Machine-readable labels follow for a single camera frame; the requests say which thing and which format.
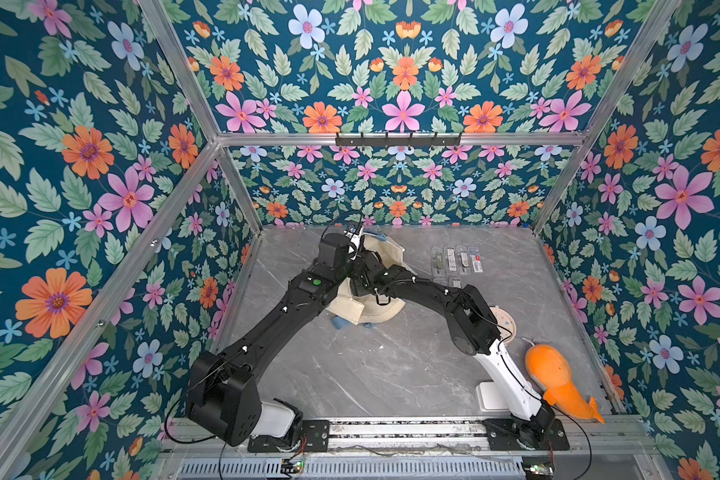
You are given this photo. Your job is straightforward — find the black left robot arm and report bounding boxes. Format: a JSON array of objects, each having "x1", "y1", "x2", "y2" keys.
[{"x1": 185, "y1": 231, "x2": 363, "y2": 451}]

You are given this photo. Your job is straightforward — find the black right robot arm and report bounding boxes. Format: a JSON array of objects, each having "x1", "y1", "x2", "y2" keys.
[{"x1": 353, "y1": 250, "x2": 556, "y2": 448}]

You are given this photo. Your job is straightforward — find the clear green compass set case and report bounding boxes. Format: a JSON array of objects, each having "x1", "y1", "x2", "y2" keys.
[{"x1": 431, "y1": 246, "x2": 447, "y2": 278}]

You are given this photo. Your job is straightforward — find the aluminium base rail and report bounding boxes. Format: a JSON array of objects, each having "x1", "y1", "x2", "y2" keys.
[{"x1": 151, "y1": 415, "x2": 672, "y2": 479}]

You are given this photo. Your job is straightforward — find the pink round alarm clock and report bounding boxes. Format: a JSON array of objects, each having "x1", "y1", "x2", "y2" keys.
[{"x1": 490, "y1": 306, "x2": 517, "y2": 343}]

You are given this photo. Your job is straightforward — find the black hook rail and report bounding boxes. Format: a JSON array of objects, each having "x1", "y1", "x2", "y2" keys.
[{"x1": 335, "y1": 132, "x2": 462, "y2": 149}]

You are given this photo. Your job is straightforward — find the white rectangular box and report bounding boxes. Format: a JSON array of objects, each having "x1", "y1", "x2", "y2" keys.
[{"x1": 476, "y1": 381, "x2": 509, "y2": 412}]

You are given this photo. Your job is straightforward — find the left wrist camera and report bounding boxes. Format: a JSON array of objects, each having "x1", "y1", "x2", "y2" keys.
[{"x1": 345, "y1": 224, "x2": 364, "y2": 261}]

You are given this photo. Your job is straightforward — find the orange carrot plush toy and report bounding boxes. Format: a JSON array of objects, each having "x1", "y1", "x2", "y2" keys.
[{"x1": 525, "y1": 344, "x2": 605, "y2": 423}]

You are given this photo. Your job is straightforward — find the cream floral canvas tote bag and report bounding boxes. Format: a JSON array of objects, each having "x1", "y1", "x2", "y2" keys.
[{"x1": 327, "y1": 231, "x2": 413, "y2": 325}]

